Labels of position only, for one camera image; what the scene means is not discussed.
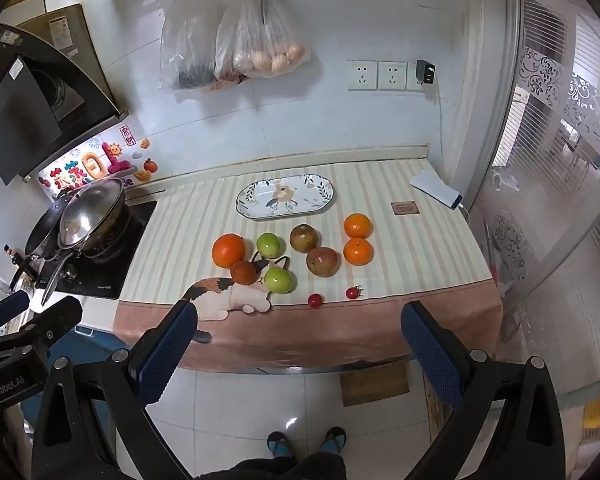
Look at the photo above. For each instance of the black plug-in charger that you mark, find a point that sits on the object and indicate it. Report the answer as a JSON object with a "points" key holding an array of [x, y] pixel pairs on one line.
{"points": [[425, 71]]}

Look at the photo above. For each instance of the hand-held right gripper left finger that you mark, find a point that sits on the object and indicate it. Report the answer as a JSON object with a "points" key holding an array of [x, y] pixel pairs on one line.
{"points": [[165, 352]]}

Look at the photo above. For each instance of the brown doormat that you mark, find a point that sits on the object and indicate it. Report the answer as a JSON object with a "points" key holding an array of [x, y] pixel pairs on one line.
{"points": [[375, 384]]}

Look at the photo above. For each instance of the red seal wall sticker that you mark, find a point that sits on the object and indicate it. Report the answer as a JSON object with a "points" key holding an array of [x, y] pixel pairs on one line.
{"points": [[127, 135]]}

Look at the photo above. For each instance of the person's dark clothing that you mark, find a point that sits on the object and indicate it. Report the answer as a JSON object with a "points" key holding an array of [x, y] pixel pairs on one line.
{"points": [[280, 469]]}

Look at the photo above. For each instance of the yellow plastic object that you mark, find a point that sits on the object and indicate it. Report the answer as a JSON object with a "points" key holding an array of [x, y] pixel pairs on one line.
{"points": [[599, 412]]}

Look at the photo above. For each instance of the frosted glass sliding door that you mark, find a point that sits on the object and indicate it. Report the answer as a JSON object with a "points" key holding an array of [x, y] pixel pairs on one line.
{"points": [[535, 210]]}

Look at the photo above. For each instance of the blue base cabinet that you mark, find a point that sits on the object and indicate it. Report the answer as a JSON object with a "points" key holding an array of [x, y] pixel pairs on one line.
{"points": [[100, 342]]}

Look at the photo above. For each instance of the dark sauce bottle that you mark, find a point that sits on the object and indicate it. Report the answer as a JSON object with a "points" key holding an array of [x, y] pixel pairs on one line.
{"points": [[14, 256]]}

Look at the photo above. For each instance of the floral oval ceramic plate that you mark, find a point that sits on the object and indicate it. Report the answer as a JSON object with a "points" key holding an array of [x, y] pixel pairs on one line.
{"points": [[285, 197]]}

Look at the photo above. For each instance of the green apple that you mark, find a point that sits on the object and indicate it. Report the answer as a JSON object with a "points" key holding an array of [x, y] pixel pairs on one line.
{"points": [[278, 280], [269, 245]]}

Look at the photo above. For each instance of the stainless steel wok with lid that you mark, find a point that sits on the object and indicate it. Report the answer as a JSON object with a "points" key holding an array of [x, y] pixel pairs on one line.
{"points": [[92, 212]]}

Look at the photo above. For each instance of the white power bank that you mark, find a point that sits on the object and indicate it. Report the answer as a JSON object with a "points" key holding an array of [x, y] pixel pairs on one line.
{"points": [[435, 188]]}

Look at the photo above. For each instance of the small brown card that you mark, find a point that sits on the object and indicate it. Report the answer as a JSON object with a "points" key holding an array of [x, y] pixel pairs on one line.
{"points": [[404, 208]]}

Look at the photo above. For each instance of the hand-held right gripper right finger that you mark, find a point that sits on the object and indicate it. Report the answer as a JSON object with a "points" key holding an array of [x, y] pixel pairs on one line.
{"points": [[430, 355]]}

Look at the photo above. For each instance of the orange fruit wall sticker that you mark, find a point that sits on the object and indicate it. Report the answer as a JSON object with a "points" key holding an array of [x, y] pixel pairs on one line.
{"points": [[141, 176]]}

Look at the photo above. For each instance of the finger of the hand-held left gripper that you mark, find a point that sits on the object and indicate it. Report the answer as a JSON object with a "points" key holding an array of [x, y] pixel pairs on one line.
{"points": [[7, 308], [55, 319]]}

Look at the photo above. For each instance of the red cherry tomato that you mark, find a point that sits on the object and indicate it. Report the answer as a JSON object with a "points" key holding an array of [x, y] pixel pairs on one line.
{"points": [[352, 292], [314, 300]]}

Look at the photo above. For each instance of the white wall socket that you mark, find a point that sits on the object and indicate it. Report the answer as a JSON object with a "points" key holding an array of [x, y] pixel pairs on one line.
{"points": [[392, 76], [362, 75]]}

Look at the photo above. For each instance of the plastic bag with dark contents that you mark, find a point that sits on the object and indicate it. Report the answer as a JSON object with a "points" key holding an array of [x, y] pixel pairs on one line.
{"points": [[187, 45]]}

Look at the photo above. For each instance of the small orange tangerine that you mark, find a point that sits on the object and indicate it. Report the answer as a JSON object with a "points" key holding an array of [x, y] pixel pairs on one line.
{"points": [[358, 251], [357, 225]]}

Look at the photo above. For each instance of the striped tablecloth with cat patch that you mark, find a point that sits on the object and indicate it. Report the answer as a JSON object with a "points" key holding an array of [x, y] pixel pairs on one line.
{"points": [[410, 270]]}

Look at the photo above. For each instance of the small dark brown orange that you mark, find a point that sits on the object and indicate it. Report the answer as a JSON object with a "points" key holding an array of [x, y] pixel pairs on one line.
{"points": [[243, 272]]}

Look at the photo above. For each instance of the colourful lettering wall sticker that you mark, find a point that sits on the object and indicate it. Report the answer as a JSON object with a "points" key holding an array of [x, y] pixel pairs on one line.
{"points": [[92, 165]]}

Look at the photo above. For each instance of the plastic bag of eggs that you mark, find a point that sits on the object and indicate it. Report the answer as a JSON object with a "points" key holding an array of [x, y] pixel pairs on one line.
{"points": [[260, 45]]}

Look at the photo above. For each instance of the black range hood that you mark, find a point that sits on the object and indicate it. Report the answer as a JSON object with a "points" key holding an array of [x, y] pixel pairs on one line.
{"points": [[30, 110]]}

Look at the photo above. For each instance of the black glass gas cooktop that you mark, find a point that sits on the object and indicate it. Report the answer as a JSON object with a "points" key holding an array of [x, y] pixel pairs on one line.
{"points": [[115, 260]]}

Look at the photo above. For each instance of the black frying pan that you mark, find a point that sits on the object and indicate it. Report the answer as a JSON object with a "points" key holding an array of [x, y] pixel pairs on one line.
{"points": [[42, 230]]}

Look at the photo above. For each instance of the red fruit wall sticker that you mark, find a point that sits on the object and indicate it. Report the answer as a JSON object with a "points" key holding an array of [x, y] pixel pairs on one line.
{"points": [[150, 165]]}

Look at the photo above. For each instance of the red apple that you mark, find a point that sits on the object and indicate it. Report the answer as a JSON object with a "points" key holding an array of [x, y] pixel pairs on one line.
{"points": [[304, 237], [322, 261]]}

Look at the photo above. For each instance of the blue slipper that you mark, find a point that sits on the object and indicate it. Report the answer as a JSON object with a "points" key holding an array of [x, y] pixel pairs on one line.
{"points": [[280, 445], [333, 441]]}

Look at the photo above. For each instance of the large bright orange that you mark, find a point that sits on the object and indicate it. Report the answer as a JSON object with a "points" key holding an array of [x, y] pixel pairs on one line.
{"points": [[229, 251]]}

